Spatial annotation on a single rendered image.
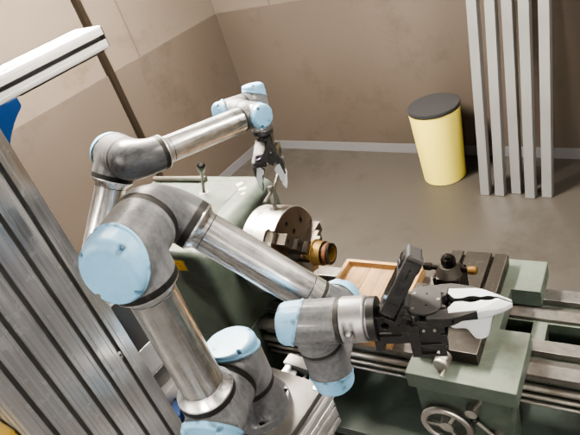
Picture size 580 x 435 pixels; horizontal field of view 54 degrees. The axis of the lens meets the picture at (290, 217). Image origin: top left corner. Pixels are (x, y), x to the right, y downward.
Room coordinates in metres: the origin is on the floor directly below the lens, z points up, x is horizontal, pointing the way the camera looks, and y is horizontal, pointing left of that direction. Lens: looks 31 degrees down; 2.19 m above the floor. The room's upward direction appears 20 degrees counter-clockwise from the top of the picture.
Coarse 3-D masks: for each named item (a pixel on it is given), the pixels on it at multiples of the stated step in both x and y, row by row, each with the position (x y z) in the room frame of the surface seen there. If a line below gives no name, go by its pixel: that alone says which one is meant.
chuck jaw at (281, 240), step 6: (270, 234) 1.57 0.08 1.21; (276, 234) 1.58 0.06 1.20; (282, 234) 1.56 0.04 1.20; (270, 240) 1.56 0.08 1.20; (276, 240) 1.56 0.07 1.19; (282, 240) 1.55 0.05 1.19; (288, 240) 1.55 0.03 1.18; (294, 240) 1.56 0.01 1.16; (300, 240) 1.57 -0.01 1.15; (282, 246) 1.55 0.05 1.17; (288, 246) 1.54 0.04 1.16; (294, 246) 1.55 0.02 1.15; (300, 246) 1.56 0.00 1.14; (306, 246) 1.55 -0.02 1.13; (288, 252) 1.59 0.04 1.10; (294, 252) 1.57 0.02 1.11; (300, 252) 1.55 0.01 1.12; (306, 252) 1.54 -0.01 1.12
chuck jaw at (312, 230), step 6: (312, 222) 1.72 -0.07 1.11; (318, 222) 1.70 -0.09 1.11; (306, 228) 1.70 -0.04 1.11; (312, 228) 1.68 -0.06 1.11; (318, 228) 1.70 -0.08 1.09; (306, 234) 1.66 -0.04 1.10; (312, 234) 1.65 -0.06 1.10; (318, 234) 1.65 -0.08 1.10; (306, 240) 1.63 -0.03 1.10; (312, 240) 1.62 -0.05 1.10
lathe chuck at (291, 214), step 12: (264, 216) 1.65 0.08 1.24; (276, 216) 1.63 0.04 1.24; (288, 216) 1.65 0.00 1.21; (300, 216) 1.70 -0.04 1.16; (252, 228) 1.63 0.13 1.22; (264, 228) 1.60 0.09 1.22; (276, 228) 1.59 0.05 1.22; (288, 228) 1.63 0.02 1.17; (300, 228) 1.68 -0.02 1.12; (264, 240) 1.57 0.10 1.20
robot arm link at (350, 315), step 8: (344, 296) 0.71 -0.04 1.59; (352, 296) 0.70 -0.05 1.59; (360, 296) 0.69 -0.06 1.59; (344, 304) 0.68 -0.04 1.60; (352, 304) 0.67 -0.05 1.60; (360, 304) 0.67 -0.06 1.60; (344, 312) 0.67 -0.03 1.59; (352, 312) 0.66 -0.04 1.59; (360, 312) 0.66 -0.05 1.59; (344, 320) 0.66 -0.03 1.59; (352, 320) 0.65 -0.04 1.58; (360, 320) 0.65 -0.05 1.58; (344, 328) 0.66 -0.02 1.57; (352, 328) 0.65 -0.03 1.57; (360, 328) 0.64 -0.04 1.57; (344, 336) 0.65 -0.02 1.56; (352, 336) 0.65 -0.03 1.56; (360, 336) 0.64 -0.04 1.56; (368, 336) 0.64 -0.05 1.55
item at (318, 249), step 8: (312, 248) 1.55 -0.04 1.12; (320, 248) 1.54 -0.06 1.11; (328, 248) 1.53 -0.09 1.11; (336, 248) 1.56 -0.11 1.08; (312, 256) 1.54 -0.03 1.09; (320, 256) 1.53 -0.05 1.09; (328, 256) 1.56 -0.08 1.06; (336, 256) 1.55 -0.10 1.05; (312, 264) 1.54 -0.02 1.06; (320, 264) 1.53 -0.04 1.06; (328, 264) 1.52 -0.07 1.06
